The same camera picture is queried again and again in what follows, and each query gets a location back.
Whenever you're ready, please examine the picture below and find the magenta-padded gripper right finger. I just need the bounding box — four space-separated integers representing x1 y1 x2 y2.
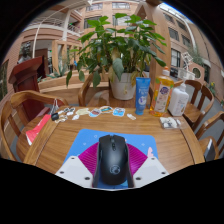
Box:
125 143 170 189

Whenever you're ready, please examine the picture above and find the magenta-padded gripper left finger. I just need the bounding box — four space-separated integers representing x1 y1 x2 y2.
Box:
54 142 101 189

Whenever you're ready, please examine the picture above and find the black computer mouse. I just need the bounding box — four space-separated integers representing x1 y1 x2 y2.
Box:
97 134 130 186

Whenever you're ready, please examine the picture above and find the blue cartoon mouse pad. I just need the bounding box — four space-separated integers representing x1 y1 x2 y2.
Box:
63 128 159 190

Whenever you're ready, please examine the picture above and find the red and blue sticker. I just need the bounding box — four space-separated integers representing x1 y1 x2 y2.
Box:
88 108 102 118

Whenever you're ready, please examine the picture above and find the pale printed sticker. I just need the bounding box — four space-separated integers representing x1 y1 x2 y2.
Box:
77 107 91 117

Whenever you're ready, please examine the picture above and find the small clear wrapped packet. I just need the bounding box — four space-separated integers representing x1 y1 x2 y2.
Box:
159 116 182 130

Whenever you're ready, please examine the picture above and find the blue printed sticker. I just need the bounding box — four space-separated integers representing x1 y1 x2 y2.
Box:
112 106 126 118

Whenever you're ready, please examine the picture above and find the oval orange sticker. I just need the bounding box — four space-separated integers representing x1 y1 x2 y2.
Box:
99 105 114 115

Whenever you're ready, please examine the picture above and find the black key bunch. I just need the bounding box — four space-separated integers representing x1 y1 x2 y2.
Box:
49 107 69 124

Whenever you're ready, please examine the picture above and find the red bag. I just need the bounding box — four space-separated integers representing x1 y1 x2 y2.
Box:
25 114 52 146

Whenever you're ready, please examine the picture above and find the blue squeeze tube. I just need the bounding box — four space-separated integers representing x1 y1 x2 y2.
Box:
134 77 152 116

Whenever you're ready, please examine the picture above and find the yellow liquid bottle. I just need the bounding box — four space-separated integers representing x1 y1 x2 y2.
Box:
149 66 175 118

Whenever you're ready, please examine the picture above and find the black notebook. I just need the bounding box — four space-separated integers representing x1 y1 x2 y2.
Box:
203 139 218 162

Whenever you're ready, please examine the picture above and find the white pump bottle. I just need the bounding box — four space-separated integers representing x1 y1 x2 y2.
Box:
167 80 190 117

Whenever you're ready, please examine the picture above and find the wooden armchair with notebook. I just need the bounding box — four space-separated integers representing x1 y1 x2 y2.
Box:
194 111 224 162

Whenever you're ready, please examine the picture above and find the dark red wooden podium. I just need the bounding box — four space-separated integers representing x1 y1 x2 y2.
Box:
8 55 46 122

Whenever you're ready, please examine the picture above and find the yellow flowering plant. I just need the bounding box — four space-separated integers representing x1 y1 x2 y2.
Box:
208 81 218 96

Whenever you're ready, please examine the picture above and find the green potted plant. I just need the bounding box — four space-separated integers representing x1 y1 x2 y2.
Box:
65 13 168 101

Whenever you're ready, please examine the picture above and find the dark bust statue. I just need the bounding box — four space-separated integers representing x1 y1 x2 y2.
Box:
18 43 34 65

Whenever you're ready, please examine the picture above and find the white sculpture on pedestal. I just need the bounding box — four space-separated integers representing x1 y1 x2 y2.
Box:
180 51 195 70

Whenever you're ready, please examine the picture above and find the wooden pergola post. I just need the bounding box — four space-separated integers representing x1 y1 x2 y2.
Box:
136 1 173 90

